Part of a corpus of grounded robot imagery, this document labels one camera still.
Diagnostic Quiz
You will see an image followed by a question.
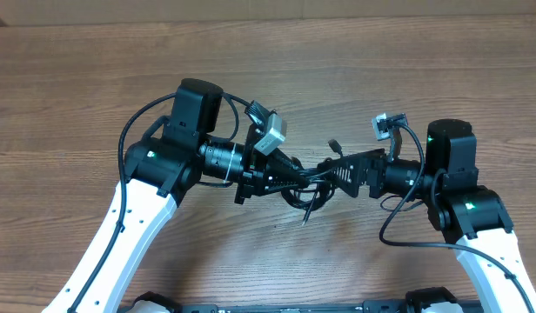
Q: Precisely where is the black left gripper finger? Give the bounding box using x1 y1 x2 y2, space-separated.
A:
265 171 310 194
267 149 302 178

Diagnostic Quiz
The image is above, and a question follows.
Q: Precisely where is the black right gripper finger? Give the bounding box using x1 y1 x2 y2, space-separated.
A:
333 169 366 198
318 149 385 178

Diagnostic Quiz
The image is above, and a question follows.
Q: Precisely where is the black smooth usb cable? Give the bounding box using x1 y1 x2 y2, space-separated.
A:
279 138 345 213

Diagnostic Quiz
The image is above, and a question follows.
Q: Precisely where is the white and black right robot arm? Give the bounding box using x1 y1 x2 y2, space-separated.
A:
319 114 536 312

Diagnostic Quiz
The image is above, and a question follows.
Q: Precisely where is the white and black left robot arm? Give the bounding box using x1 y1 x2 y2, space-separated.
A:
46 78 310 312

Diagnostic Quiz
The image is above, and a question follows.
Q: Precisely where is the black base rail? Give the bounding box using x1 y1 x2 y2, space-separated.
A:
117 287 484 313

